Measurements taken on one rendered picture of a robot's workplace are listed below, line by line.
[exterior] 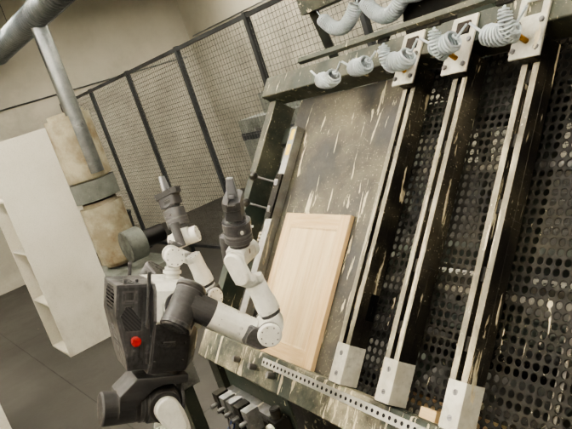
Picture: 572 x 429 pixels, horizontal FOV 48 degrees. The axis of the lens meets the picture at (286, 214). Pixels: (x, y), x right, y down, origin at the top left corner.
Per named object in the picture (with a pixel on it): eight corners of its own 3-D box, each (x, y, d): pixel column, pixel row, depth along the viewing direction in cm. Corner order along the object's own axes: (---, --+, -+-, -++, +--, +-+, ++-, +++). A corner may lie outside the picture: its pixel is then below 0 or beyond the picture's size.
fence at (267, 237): (239, 340, 269) (231, 339, 267) (298, 130, 282) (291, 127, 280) (245, 343, 265) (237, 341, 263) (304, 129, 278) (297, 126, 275)
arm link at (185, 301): (207, 332, 193) (165, 314, 190) (199, 336, 201) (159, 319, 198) (220, 298, 198) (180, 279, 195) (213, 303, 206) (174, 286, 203)
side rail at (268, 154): (225, 333, 293) (204, 328, 288) (288, 110, 308) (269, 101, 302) (231, 335, 288) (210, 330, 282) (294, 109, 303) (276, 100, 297)
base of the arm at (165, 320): (197, 335, 192) (163, 319, 189) (185, 340, 203) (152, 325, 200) (215, 290, 199) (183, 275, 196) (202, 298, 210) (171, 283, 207)
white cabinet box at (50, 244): (53, 346, 640) (-32, 153, 596) (105, 319, 671) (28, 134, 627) (71, 357, 591) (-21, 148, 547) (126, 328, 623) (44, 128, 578)
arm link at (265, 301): (267, 282, 196) (294, 334, 200) (264, 273, 206) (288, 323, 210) (236, 298, 196) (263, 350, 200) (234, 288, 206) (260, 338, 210)
